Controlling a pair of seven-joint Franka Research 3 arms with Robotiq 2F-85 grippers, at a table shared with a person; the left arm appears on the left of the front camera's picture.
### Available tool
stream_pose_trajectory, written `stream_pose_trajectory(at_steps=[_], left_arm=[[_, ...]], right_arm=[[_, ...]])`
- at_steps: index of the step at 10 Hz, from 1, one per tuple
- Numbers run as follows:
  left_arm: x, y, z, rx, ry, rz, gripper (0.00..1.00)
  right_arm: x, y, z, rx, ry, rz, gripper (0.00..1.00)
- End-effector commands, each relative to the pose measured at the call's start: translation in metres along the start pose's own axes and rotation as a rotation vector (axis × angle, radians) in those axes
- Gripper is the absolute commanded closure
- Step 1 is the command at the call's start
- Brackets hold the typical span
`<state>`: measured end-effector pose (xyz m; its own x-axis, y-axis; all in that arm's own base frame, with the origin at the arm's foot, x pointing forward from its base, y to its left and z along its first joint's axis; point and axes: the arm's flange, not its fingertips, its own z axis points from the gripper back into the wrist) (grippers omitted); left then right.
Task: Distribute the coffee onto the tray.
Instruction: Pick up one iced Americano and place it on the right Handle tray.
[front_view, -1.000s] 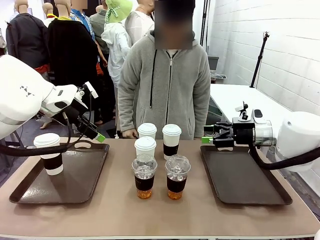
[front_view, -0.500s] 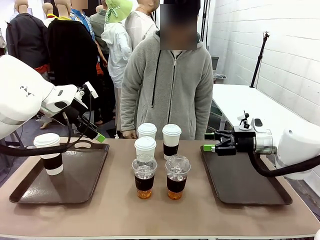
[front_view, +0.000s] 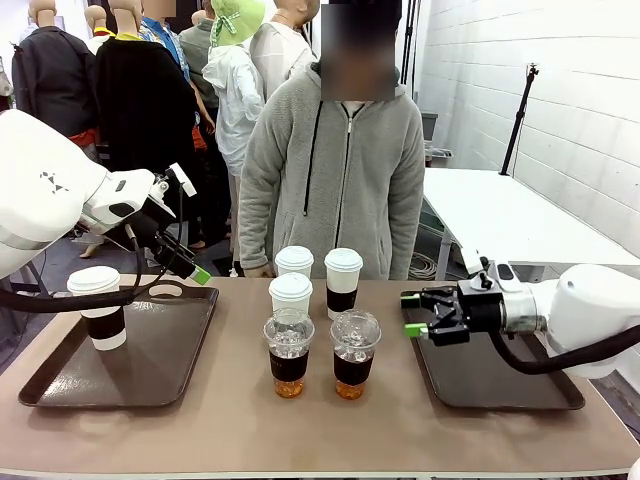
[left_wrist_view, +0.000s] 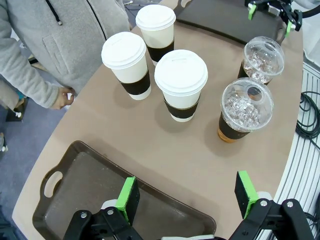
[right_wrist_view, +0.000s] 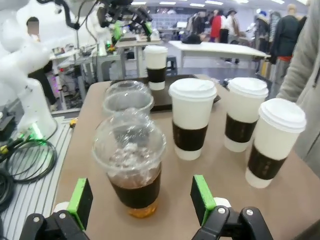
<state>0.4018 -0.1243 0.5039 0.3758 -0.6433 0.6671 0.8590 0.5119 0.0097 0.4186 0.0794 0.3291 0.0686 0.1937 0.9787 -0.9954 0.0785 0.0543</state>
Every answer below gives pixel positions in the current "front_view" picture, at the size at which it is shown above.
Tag person's right forearm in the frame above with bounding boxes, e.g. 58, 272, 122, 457
237, 189, 275, 272

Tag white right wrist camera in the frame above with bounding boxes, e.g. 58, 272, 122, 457
459, 248, 490, 277

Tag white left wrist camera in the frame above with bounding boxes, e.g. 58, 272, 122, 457
164, 162, 198, 198

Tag clear iced coffee cup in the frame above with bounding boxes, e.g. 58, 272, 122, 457
263, 307, 316, 399
329, 309, 382, 401

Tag mannequin in dark jacket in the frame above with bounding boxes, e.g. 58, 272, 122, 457
10, 0, 100, 146

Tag black light stand poles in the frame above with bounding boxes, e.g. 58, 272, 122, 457
398, 0, 422, 104

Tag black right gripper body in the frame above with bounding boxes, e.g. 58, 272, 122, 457
427, 279, 505, 348

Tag white paper cup black sleeve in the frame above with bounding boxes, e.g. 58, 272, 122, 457
66, 265, 127, 351
268, 272, 314, 317
274, 245, 315, 280
323, 247, 364, 321

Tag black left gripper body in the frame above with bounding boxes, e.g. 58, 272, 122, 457
119, 212, 175, 257

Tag mannequin in black robe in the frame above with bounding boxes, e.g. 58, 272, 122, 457
93, 0, 204, 251

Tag person's left forearm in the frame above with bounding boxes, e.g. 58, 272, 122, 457
389, 194, 426, 281

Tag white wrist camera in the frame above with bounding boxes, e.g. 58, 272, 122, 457
164, 162, 198, 198
459, 248, 490, 277

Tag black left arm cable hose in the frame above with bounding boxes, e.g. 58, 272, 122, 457
0, 223, 146, 315

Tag brown plastic serving tray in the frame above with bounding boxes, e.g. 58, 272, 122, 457
401, 289, 586, 412
18, 284, 220, 409

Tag person in grey hoodie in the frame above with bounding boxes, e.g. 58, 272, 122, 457
237, 0, 426, 281

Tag black tripod stand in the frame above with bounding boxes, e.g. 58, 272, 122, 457
499, 62, 541, 177

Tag coiled cable on floor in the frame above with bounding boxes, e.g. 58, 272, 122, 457
409, 251, 440, 281

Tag person in blue floral shirt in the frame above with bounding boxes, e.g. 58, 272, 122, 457
139, 0, 204, 151

